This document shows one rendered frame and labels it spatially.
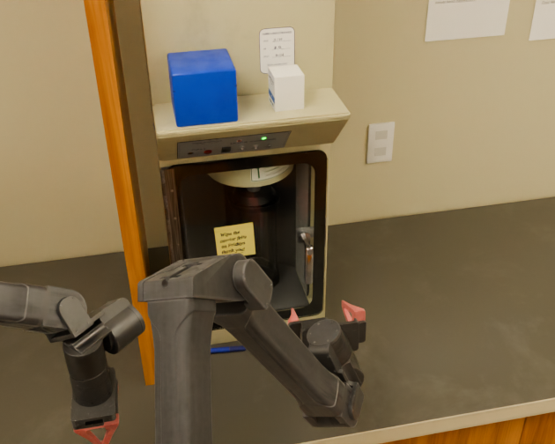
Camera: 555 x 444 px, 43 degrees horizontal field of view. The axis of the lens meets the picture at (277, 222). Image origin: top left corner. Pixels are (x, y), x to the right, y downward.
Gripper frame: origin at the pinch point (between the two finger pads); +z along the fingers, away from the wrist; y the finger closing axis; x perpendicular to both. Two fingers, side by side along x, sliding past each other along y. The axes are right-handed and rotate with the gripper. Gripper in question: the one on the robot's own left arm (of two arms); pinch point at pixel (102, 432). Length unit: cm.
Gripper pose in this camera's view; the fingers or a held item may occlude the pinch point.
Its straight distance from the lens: 121.2
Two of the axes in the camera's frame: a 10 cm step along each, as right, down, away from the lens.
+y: -2.0, -5.3, 8.2
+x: -9.8, 1.2, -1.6
